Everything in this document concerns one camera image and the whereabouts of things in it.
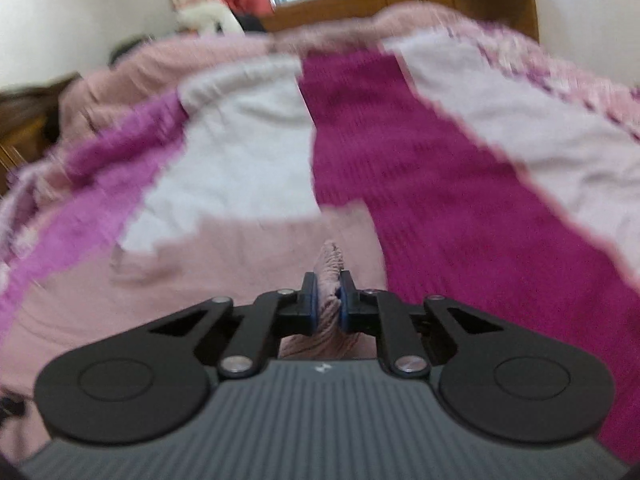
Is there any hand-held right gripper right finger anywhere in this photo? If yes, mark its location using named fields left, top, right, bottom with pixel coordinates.
left=337, top=270, right=521, bottom=378

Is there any carved wooden headboard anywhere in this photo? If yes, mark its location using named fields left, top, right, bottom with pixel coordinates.
left=0, top=72, right=83, bottom=196

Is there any pink knit sweater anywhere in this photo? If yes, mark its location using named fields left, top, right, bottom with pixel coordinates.
left=0, top=207, right=391, bottom=463

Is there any magenta and white patchwork bedspread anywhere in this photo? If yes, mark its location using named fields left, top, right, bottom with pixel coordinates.
left=0, top=25, right=640, bottom=461

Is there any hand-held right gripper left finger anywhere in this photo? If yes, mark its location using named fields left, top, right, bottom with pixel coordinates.
left=125, top=271, right=320, bottom=380

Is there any pink floral quilt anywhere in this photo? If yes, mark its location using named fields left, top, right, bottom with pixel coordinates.
left=57, top=2, right=481, bottom=131

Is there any dark cloth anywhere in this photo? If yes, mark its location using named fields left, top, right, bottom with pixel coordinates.
left=110, top=35, right=156, bottom=63

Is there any white plush toy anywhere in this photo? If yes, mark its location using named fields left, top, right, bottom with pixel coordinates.
left=175, top=2, right=241, bottom=36

